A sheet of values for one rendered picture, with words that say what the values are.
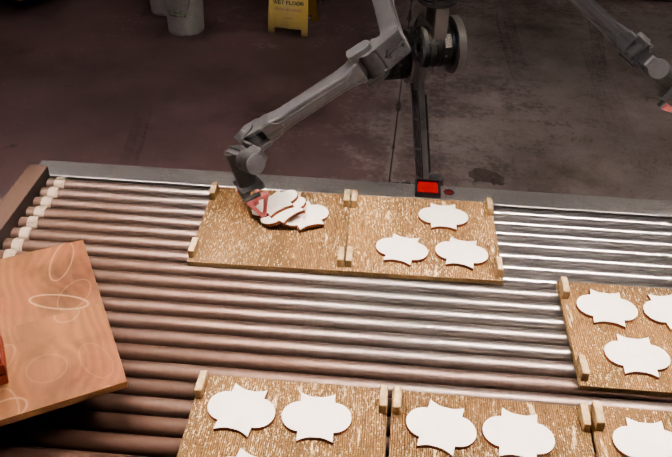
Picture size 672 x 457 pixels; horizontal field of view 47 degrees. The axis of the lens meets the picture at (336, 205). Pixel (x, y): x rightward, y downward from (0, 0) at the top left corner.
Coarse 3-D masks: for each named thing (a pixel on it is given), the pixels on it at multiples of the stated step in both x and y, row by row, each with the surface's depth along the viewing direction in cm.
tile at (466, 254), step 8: (456, 240) 208; (440, 248) 205; (448, 248) 205; (456, 248) 205; (464, 248) 205; (472, 248) 205; (480, 248) 205; (440, 256) 202; (448, 256) 202; (456, 256) 202; (464, 256) 202; (472, 256) 202; (480, 256) 202; (448, 264) 200; (456, 264) 200; (464, 264) 200; (472, 264) 200; (480, 264) 201
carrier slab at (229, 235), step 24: (312, 192) 227; (216, 216) 216; (240, 216) 216; (336, 216) 217; (216, 240) 207; (240, 240) 207; (264, 240) 208; (288, 240) 208; (312, 240) 208; (336, 240) 208; (192, 264) 200; (216, 264) 200; (240, 264) 199; (264, 264) 199; (288, 264) 200; (312, 264) 200; (336, 264) 200
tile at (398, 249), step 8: (384, 240) 207; (392, 240) 207; (400, 240) 207; (408, 240) 207; (416, 240) 207; (376, 248) 205; (384, 248) 204; (392, 248) 204; (400, 248) 204; (408, 248) 205; (416, 248) 205; (424, 248) 205; (384, 256) 203; (392, 256) 202; (400, 256) 202; (408, 256) 202; (416, 256) 202; (424, 256) 202; (408, 264) 199
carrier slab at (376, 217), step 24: (360, 216) 218; (384, 216) 218; (408, 216) 218; (480, 216) 219; (360, 240) 209; (432, 240) 209; (480, 240) 210; (360, 264) 200; (384, 264) 200; (432, 264) 201
